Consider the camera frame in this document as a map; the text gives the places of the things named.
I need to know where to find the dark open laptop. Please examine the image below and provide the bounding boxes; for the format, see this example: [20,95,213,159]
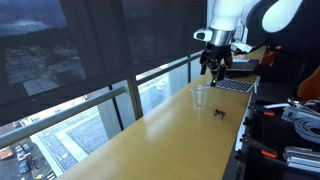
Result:
[226,58,260,73]

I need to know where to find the coiled grey cable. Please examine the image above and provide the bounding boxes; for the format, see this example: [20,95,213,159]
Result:
[293,118,320,144]

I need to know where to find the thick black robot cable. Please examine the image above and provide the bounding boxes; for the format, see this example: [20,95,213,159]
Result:
[229,37,279,57]

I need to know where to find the black clamp orange tip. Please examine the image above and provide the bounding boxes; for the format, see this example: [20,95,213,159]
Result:
[238,134,279,159]
[248,103,278,118]

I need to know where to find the silver aluminium rails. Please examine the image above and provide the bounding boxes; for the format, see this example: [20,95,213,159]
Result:
[282,145,320,174]

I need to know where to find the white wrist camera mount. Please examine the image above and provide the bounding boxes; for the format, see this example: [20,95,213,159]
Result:
[232,39,253,54]

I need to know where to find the dark staple remover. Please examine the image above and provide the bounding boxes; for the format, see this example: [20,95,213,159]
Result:
[213,108,226,120]

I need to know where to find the grey metal handrail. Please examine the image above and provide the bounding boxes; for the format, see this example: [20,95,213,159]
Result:
[0,49,204,150]

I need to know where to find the black perforated breadboard plate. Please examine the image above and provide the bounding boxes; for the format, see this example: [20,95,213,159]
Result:
[234,99,320,180]

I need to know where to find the grey white electrical box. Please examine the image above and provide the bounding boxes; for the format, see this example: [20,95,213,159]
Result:
[281,105,303,123]

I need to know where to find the black round pad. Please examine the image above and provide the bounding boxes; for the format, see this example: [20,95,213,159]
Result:
[224,68,259,80]

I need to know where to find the dark mesh roller blind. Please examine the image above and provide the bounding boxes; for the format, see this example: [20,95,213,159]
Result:
[0,0,208,128]

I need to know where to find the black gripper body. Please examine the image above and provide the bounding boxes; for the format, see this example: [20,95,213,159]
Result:
[199,43,234,73]

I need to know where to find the black office chair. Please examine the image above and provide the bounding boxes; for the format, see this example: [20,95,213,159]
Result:
[254,48,306,84]

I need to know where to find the orange chair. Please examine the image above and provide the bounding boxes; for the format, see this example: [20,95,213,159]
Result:
[260,45,278,66]
[296,65,320,102]

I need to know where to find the clear plastic cup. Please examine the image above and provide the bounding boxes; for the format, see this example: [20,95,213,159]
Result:
[189,84,210,111]

